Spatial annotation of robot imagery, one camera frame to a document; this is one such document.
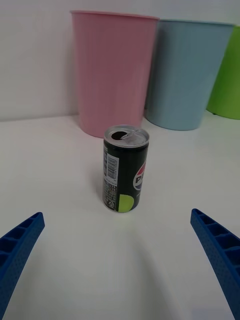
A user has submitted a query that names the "black drink can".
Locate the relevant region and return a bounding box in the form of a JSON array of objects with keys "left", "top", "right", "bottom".
[{"left": 102, "top": 124, "right": 150, "bottom": 214}]

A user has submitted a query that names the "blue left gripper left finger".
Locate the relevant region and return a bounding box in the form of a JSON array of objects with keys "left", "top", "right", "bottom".
[{"left": 0, "top": 211, "right": 46, "bottom": 320}]

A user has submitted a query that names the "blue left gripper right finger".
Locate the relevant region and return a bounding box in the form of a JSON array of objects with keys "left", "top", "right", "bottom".
[{"left": 190, "top": 208, "right": 240, "bottom": 320}]

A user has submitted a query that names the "green plastic bin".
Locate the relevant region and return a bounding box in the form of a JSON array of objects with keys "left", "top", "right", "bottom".
[{"left": 205, "top": 24, "right": 240, "bottom": 121}]

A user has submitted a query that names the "pale blue plastic bin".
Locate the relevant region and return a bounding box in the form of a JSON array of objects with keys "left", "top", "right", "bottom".
[{"left": 145, "top": 19, "right": 236, "bottom": 132}]

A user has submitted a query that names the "pink plastic bin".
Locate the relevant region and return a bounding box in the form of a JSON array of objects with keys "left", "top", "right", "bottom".
[{"left": 69, "top": 9, "right": 161, "bottom": 139}]

